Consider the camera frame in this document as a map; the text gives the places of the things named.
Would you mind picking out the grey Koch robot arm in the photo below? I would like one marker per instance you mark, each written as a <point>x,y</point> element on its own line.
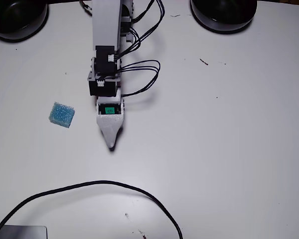
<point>105,22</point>

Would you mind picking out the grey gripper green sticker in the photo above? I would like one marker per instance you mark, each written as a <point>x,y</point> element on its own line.
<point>109,110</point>

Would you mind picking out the blue foam cube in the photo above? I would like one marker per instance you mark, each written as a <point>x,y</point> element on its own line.
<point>61,115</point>

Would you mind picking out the black round bowl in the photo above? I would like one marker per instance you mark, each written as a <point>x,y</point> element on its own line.
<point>224,15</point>
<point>15,17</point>

